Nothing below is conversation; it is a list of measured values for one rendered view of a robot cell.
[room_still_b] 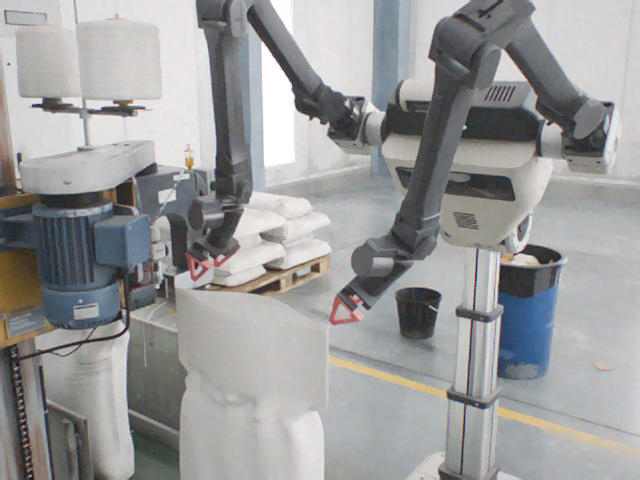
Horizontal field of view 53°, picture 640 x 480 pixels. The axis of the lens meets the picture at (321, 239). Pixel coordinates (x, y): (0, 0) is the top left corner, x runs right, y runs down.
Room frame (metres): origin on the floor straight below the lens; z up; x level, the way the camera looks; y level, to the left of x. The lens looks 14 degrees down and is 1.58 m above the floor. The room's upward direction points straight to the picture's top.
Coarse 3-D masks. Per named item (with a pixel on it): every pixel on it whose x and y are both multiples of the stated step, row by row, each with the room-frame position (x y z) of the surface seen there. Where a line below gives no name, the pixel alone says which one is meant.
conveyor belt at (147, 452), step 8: (136, 432) 2.00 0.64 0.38; (136, 440) 1.95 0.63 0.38; (144, 440) 1.95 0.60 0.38; (152, 440) 1.95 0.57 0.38; (136, 448) 1.90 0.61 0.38; (144, 448) 1.90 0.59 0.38; (152, 448) 1.90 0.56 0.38; (160, 448) 1.90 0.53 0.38; (168, 448) 1.90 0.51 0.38; (136, 456) 1.86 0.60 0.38; (144, 456) 1.86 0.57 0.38; (152, 456) 1.86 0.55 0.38; (160, 456) 1.86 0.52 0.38; (168, 456) 1.86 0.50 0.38; (176, 456) 1.86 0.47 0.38; (136, 464) 1.81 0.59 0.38; (144, 464) 1.81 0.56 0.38; (152, 464) 1.81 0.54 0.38; (160, 464) 1.81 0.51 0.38; (168, 464) 1.81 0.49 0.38; (176, 464) 1.81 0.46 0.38; (136, 472) 1.77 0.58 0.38; (144, 472) 1.77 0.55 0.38; (152, 472) 1.77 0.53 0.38; (160, 472) 1.77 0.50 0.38; (168, 472) 1.77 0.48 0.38; (176, 472) 1.77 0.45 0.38
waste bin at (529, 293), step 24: (504, 264) 3.16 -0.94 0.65; (552, 264) 3.15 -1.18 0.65; (504, 288) 3.17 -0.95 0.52; (528, 288) 3.13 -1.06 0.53; (552, 288) 3.19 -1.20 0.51; (504, 312) 3.18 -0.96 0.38; (528, 312) 3.15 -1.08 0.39; (552, 312) 3.22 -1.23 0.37; (504, 336) 3.18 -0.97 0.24; (528, 336) 3.15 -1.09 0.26; (552, 336) 3.26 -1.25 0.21; (504, 360) 3.18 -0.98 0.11; (528, 360) 3.16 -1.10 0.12
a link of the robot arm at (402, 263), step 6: (396, 258) 1.16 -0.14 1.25; (402, 258) 1.18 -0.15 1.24; (408, 258) 1.19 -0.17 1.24; (396, 264) 1.17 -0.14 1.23; (402, 264) 1.17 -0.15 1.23; (408, 264) 1.18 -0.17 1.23; (396, 270) 1.18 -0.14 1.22; (402, 270) 1.18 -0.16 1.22; (384, 276) 1.20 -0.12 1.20; (390, 276) 1.18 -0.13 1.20; (396, 276) 1.19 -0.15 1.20
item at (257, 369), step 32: (192, 320) 1.53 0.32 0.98; (224, 320) 1.39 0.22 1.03; (256, 320) 1.36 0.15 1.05; (288, 320) 1.35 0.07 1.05; (192, 352) 1.54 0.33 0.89; (224, 352) 1.39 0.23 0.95; (256, 352) 1.36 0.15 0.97; (288, 352) 1.35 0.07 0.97; (320, 352) 1.33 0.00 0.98; (192, 384) 1.49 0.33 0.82; (224, 384) 1.39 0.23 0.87; (256, 384) 1.36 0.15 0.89; (288, 384) 1.35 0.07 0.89; (320, 384) 1.33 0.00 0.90; (192, 416) 1.45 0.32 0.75; (224, 416) 1.39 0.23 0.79; (256, 416) 1.33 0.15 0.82; (288, 416) 1.33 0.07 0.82; (192, 448) 1.45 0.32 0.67; (224, 448) 1.38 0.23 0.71; (256, 448) 1.33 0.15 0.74; (288, 448) 1.31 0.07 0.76; (320, 448) 1.37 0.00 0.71
